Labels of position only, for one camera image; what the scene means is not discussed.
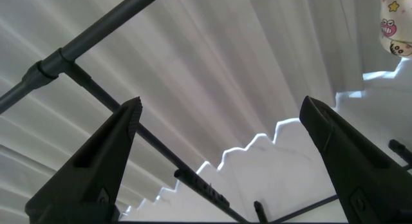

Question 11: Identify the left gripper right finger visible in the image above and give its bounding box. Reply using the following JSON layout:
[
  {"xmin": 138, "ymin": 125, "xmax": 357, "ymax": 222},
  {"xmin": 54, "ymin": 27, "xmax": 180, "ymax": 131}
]
[{"xmin": 299, "ymin": 95, "xmax": 412, "ymax": 224}]

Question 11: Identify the cream printed garment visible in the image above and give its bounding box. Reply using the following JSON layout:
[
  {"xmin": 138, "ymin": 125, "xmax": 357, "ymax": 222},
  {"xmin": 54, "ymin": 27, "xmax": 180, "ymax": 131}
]
[{"xmin": 379, "ymin": 0, "xmax": 412, "ymax": 60}]

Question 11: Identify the white curtain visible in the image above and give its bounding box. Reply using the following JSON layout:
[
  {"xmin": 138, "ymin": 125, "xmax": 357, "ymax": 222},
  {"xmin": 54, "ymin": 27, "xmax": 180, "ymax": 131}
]
[{"xmin": 0, "ymin": 0, "xmax": 402, "ymax": 223}]

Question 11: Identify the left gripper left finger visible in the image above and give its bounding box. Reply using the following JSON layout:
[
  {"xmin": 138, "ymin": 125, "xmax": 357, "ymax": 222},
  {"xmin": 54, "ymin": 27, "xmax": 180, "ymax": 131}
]
[{"xmin": 24, "ymin": 96, "xmax": 144, "ymax": 223}]

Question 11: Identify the black clothes rack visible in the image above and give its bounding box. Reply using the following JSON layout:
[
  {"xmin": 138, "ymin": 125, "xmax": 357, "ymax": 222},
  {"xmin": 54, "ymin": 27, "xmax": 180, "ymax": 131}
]
[{"xmin": 0, "ymin": 0, "xmax": 412, "ymax": 224}]

